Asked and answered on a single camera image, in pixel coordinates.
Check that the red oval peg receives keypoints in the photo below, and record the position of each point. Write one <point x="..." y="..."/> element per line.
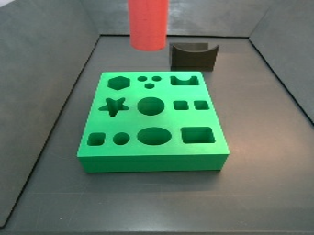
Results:
<point x="148" y="19"/>

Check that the green shape sorting block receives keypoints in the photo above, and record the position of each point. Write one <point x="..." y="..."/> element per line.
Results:
<point x="153" y="123"/>

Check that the black curved holder block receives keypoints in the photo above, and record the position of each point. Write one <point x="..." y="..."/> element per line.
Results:
<point x="193" y="56"/>

